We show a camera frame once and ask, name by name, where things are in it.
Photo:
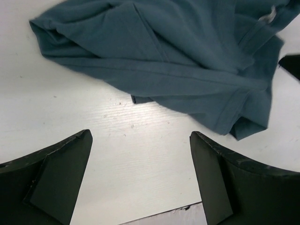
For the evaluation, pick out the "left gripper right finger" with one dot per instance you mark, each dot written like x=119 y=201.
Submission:
x=237 y=190

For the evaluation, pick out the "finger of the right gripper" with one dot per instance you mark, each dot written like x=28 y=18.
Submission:
x=291 y=63

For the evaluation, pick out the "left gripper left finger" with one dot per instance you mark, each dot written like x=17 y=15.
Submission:
x=42 y=188

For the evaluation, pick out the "teal blue t shirt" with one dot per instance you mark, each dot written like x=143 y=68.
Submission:
x=211 y=59

